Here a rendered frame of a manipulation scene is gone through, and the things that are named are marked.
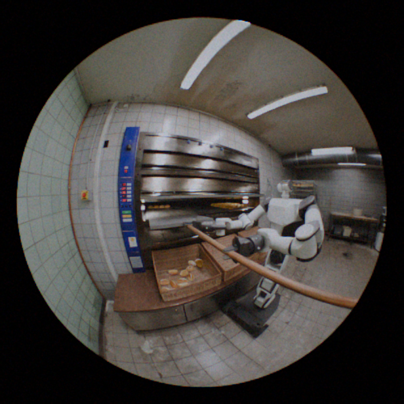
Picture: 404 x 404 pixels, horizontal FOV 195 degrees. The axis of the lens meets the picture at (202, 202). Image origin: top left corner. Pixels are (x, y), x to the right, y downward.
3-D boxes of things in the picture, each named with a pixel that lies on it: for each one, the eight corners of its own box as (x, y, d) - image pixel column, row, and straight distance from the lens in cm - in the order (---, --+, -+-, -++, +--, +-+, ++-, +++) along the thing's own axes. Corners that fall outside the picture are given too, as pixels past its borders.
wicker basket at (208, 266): (155, 269, 138) (151, 250, 122) (199, 261, 147) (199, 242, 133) (163, 302, 104) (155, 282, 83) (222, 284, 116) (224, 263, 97)
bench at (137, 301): (134, 300, 187) (119, 272, 148) (255, 259, 264) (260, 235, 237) (138, 334, 161) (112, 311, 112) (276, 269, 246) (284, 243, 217)
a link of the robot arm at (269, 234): (255, 245, 64) (271, 251, 54) (255, 229, 62) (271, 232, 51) (264, 242, 67) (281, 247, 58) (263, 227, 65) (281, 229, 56)
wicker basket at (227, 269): (200, 260, 148) (200, 242, 133) (232, 248, 177) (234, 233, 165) (223, 282, 118) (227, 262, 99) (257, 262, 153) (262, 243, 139)
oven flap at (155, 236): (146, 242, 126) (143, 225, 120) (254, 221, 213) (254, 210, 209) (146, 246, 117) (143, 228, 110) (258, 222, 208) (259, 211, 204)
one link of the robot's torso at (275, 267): (265, 279, 131) (274, 243, 102) (278, 286, 128) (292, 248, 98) (256, 288, 122) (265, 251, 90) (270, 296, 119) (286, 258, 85)
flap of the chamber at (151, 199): (140, 199, 95) (141, 202, 114) (264, 196, 196) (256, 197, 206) (140, 196, 95) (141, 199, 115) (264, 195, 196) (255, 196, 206)
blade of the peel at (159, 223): (213, 221, 101) (213, 218, 100) (150, 229, 84) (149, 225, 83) (195, 214, 131) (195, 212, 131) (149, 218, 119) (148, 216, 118)
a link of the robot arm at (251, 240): (244, 242, 42) (263, 235, 51) (230, 234, 49) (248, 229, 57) (241, 267, 49) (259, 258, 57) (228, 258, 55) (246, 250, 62)
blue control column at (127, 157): (143, 245, 333) (138, 167, 309) (148, 244, 332) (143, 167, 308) (146, 301, 181) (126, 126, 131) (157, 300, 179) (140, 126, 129)
